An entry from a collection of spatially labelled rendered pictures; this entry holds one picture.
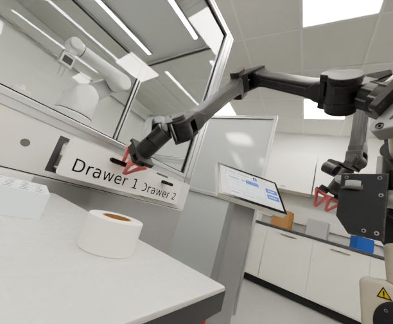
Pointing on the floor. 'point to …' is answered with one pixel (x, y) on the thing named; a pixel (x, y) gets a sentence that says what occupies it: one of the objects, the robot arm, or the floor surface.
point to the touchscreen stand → (231, 257)
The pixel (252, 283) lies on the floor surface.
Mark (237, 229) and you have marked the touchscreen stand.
